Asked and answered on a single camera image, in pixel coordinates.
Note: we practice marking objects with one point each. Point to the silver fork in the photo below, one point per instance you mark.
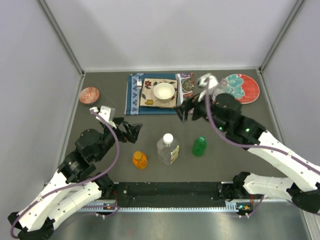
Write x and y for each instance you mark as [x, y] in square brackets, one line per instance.
[139, 83]

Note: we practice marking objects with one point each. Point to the small red patterned bowl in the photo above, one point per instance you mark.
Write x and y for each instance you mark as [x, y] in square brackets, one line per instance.
[89, 95]

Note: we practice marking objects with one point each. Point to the white ceramic bowl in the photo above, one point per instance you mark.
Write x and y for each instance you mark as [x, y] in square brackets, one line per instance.
[164, 91]

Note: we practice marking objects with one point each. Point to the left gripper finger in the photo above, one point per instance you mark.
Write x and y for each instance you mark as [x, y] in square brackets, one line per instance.
[132, 128]
[132, 135]

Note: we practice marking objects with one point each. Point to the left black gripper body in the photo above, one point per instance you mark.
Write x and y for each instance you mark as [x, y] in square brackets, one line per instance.
[120, 134]

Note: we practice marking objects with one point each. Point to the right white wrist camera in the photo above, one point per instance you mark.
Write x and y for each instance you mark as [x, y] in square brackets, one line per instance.
[208, 82]

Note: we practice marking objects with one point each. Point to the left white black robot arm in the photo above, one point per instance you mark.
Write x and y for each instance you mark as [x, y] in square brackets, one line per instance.
[72, 186]

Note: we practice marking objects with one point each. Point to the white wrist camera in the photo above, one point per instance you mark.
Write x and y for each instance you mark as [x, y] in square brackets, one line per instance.
[104, 114]
[208, 82]

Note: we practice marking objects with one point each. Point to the square clear juice bottle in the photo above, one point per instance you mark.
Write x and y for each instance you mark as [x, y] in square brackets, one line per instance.
[167, 153]

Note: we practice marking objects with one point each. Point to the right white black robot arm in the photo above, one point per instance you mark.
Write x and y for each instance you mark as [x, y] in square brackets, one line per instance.
[301, 184]

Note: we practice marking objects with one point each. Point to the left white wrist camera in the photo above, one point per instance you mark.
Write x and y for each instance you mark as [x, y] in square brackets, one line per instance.
[104, 114]

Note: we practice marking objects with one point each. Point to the green plastic bottle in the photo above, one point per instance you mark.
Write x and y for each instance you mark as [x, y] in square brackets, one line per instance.
[199, 146]

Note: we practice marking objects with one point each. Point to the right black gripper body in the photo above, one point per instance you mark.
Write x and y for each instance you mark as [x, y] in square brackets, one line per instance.
[199, 108]

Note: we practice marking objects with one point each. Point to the white bottle cap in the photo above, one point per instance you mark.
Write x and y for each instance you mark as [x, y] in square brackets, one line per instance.
[167, 138]

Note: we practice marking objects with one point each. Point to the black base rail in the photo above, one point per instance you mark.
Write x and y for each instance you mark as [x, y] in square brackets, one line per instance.
[193, 195]

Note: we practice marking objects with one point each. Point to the orange plastic bottle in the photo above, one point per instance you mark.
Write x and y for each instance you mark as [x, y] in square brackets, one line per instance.
[139, 159]

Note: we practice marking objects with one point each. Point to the red teal round plate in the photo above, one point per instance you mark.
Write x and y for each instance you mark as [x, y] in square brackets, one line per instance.
[244, 88]

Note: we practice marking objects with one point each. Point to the square floral plate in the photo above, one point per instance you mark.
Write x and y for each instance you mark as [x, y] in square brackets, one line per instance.
[148, 98]

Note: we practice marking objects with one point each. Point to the blue patterned placemat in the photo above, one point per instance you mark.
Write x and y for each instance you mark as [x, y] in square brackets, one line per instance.
[186, 86]

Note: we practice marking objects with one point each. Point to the clear bottle red label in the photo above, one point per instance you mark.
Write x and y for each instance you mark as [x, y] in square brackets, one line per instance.
[220, 87]

